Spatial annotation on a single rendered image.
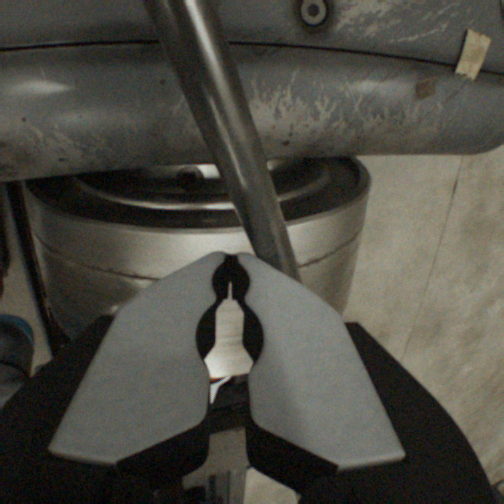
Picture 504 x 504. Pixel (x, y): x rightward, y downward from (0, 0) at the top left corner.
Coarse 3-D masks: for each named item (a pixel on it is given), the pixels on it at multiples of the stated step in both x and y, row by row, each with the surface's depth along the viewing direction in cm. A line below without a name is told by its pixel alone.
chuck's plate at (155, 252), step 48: (48, 192) 29; (96, 192) 28; (144, 192) 28; (288, 192) 29; (336, 192) 31; (48, 240) 27; (96, 240) 24; (144, 240) 23; (192, 240) 23; (240, 240) 24; (336, 240) 28
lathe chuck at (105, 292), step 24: (360, 240) 34; (48, 264) 28; (72, 264) 26; (312, 264) 27; (336, 264) 29; (48, 288) 31; (72, 288) 27; (96, 288) 26; (120, 288) 25; (144, 288) 25; (312, 288) 28; (336, 288) 31; (72, 312) 29; (96, 312) 27; (216, 312) 26; (240, 312) 26; (72, 336) 31; (216, 336) 27; (240, 336) 27; (216, 360) 28; (240, 360) 29
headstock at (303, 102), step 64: (0, 0) 12; (64, 0) 13; (128, 0) 14; (256, 0) 16; (320, 0) 17; (384, 0) 17; (448, 0) 18; (0, 64) 14; (64, 64) 14; (128, 64) 15; (256, 64) 17; (320, 64) 18; (384, 64) 19; (448, 64) 21; (0, 128) 15; (64, 128) 16; (128, 128) 17; (192, 128) 18; (256, 128) 20; (320, 128) 21; (384, 128) 22; (448, 128) 23
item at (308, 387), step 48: (240, 288) 12; (288, 288) 11; (288, 336) 9; (336, 336) 9; (288, 384) 8; (336, 384) 8; (288, 432) 7; (336, 432) 7; (384, 432) 7; (288, 480) 7
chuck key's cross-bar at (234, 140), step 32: (160, 0) 6; (192, 0) 6; (160, 32) 6; (192, 32) 6; (224, 32) 7; (192, 64) 7; (224, 64) 7; (192, 96) 7; (224, 96) 7; (224, 128) 8; (224, 160) 9; (256, 160) 9; (256, 192) 10; (256, 224) 11; (256, 256) 12; (288, 256) 12
